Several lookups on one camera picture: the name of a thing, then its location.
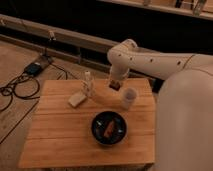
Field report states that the small clear bottle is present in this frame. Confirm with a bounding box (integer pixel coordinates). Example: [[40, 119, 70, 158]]
[[83, 71, 94, 97]]

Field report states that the white eraser block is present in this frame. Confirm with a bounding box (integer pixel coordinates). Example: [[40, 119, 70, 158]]
[[68, 91, 87, 107]]

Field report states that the long wooden beam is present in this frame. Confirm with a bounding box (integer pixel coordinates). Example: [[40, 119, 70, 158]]
[[0, 14, 117, 53]]

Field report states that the orange carrot toy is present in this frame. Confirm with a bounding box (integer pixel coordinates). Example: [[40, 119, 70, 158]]
[[104, 121, 114, 138]]

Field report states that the black power adapter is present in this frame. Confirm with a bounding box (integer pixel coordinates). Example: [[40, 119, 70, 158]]
[[24, 63, 42, 76]]

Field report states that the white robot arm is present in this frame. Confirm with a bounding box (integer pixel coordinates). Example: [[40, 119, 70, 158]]
[[107, 39, 213, 171]]

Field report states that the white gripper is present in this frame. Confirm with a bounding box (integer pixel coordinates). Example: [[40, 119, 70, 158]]
[[109, 66, 129, 90]]

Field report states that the black bowl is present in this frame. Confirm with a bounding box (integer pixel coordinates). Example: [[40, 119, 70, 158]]
[[91, 111, 127, 145]]

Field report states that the wooden table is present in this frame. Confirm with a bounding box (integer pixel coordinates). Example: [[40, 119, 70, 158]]
[[19, 78, 155, 168]]

